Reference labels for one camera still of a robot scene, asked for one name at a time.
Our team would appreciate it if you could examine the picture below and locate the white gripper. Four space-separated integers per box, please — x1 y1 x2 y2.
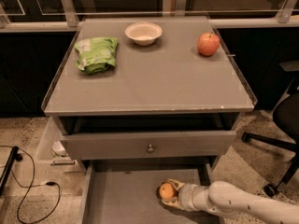
162 179 196 211

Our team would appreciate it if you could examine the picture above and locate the orange fruit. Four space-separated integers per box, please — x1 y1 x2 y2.
159 182 176 200

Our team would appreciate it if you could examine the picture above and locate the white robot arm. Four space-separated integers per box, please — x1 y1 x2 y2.
158 179 299 224

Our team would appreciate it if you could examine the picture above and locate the round metal drawer knob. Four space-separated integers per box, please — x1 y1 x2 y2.
146 144 155 154

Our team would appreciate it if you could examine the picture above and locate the grey open middle drawer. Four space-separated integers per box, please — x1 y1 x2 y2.
78 163 224 224

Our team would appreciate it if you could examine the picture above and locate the grey top drawer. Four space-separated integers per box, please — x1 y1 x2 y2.
60 131 236 160

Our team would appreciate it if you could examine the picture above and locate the grey drawer cabinet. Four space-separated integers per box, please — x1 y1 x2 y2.
41 15 258 173

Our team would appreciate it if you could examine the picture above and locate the black office chair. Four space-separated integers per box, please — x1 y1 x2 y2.
241 59 299 198

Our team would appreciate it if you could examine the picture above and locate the red apple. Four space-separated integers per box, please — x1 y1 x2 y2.
197 32 220 56

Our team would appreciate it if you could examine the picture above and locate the green chip bag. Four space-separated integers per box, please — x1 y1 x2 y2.
74 37 119 75

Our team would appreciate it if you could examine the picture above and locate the white paper bowl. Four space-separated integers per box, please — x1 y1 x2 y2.
125 22 163 46

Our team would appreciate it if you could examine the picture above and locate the black bar on floor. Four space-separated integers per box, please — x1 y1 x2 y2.
0 147 19 196

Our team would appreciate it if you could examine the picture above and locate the metal window railing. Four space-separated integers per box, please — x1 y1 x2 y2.
0 0 299 31

